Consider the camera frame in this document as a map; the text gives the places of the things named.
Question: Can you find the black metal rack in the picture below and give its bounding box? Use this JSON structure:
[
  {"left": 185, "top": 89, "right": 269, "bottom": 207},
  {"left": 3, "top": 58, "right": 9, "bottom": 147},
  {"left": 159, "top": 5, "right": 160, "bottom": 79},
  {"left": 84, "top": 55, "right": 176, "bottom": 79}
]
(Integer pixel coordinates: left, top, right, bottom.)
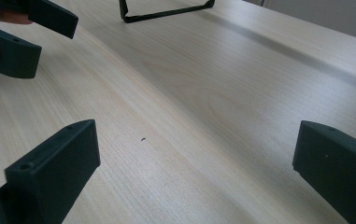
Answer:
[{"left": 118, "top": 0, "right": 216, "bottom": 24}]

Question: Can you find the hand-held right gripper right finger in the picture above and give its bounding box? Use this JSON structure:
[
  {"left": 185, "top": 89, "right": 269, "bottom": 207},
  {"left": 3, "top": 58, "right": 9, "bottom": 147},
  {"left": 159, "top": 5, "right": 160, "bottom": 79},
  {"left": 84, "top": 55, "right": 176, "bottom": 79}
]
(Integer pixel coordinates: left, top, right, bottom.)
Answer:
[{"left": 292, "top": 119, "right": 356, "bottom": 224}]

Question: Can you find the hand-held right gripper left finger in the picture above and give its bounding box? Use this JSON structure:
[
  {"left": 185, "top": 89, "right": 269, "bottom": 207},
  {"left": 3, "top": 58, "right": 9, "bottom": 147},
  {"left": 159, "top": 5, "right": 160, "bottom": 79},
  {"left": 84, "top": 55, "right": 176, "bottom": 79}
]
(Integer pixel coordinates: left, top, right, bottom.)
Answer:
[{"left": 0, "top": 119, "right": 102, "bottom": 224}]

